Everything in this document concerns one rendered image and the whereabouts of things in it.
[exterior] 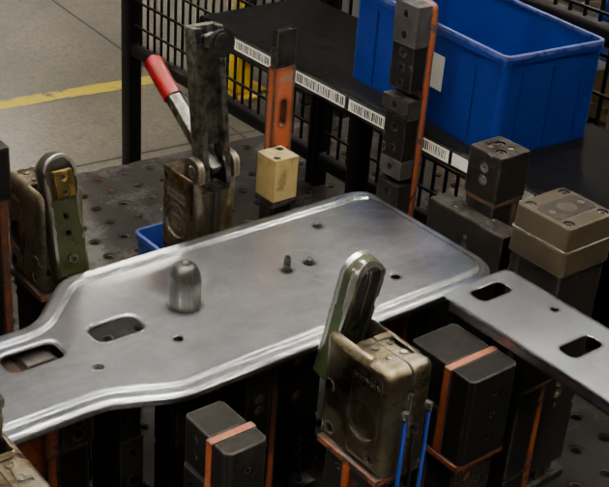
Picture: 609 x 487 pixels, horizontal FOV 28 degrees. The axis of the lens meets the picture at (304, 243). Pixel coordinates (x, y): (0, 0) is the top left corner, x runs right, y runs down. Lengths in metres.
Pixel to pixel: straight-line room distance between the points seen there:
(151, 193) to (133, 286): 0.85
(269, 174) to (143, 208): 0.69
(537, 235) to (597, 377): 0.21
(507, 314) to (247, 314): 0.26
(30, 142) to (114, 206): 1.94
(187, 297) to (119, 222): 0.81
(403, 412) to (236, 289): 0.25
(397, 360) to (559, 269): 0.31
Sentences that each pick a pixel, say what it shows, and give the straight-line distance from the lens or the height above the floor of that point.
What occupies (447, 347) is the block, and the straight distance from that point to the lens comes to 1.20.
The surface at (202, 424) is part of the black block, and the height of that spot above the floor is 0.99.
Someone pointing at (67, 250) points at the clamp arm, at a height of 1.01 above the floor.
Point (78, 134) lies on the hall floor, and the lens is 4.00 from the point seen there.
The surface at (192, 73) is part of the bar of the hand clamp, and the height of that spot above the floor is 1.17.
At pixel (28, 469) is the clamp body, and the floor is 1.04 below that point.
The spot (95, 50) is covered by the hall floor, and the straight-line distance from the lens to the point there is 4.72.
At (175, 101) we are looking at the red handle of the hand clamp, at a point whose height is 1.11.
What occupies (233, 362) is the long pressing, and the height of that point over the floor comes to 1.00.
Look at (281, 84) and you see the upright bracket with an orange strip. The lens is 1.36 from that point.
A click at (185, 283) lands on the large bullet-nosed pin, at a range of 1.16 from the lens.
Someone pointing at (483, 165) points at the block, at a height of 1.06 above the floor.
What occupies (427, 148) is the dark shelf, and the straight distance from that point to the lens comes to 1.53.
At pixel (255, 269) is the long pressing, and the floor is 1.00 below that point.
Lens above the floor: 1.63
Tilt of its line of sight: 29 degrees down
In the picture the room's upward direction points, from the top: 4 degrees clockwise
